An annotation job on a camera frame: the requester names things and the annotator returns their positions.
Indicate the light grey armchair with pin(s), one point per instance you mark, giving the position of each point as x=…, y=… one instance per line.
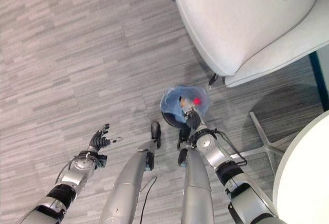
x=244, y=23

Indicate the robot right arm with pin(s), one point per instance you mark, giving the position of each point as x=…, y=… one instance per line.
x=231, y=175

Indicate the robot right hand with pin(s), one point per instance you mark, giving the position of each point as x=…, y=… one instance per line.
x=193, y=118

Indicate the blue plastic garbage bag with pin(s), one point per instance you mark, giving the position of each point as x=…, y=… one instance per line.
x=172, y=103

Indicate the robot leg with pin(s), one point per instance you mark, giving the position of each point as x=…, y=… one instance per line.
x=196, y=190
x=128, y=180

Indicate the dark armchair leg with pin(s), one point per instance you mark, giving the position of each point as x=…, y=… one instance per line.
x=213, y=79

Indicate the silver table base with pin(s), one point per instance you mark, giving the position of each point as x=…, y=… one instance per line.
x=264, y=141

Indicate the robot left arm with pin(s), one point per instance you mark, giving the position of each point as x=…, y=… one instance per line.
x=61, y=180

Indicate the tan garbage item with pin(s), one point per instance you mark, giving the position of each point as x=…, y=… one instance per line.
x=183, y=102

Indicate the round white tea table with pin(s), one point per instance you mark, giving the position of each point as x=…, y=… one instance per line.
x=303, y=175

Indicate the robot right leg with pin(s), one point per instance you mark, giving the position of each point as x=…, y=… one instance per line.
x=196, y=190

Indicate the red garbage item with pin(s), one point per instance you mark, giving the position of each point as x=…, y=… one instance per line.
x=197, y=101

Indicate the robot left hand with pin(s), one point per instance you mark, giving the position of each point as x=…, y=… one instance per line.
x=98, y=140

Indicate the robot left leg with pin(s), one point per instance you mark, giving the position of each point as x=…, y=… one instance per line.
x=128, y=180

